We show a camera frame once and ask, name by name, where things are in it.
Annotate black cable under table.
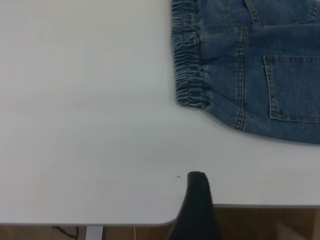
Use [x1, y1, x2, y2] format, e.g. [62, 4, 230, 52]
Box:
[51, 225, 79, 239]

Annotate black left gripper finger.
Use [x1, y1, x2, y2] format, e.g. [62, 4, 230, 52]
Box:
[166, 171, 222, 240]

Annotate blue denim jeans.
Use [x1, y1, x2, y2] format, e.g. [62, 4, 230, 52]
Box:
[170, 0, 320, 146]

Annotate white table leg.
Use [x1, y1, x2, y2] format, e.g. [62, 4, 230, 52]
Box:
[85, 226, 104, 240]

